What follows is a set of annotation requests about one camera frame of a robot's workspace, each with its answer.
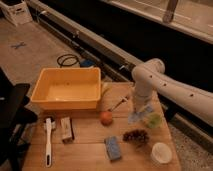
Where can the light blue towel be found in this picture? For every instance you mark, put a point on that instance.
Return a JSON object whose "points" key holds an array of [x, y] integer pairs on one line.
{"points": [[139, 115]]}

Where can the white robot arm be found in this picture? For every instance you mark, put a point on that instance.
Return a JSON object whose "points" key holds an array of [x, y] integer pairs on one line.
{"points": [[149, 76]]}

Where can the green plastic cup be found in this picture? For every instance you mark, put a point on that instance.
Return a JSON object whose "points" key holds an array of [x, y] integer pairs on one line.
{"points": [[154, 120]]}

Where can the blue floor object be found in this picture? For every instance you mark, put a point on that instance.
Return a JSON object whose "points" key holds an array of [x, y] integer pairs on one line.
{"points": [[87, 63]]}

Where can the orange fruit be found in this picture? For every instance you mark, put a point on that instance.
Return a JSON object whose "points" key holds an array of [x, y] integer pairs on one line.
{"points": [[106, 118]]}

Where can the yellow plastic tub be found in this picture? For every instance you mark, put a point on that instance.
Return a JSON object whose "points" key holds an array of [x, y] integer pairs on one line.
{"points": [[67, 88]]}

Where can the small cardboard box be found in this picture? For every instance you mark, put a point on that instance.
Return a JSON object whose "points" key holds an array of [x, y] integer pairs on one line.
{"points": [[66, 131]]}

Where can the bunch of dark grapes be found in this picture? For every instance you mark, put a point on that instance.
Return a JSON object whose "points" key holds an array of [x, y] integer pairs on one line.
{"points": [[137, 135]]}

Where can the blue sponge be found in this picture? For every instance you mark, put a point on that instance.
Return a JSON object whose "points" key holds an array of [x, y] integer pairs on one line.
{"points": [[112, 148]]}

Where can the white dish brush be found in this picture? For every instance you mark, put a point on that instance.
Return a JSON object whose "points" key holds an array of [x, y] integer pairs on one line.
{"points": [[49, 125]]}

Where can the white bowl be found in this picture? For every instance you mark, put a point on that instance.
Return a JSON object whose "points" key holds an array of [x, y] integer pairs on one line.
{"points": [[161, 153]]}

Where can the black chair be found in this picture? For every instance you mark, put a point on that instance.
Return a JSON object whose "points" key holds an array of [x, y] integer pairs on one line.
{"points": [[14, 116]]}

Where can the white storage box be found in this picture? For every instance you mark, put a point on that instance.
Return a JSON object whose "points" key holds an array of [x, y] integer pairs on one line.
{"points": [[17, 14]]}

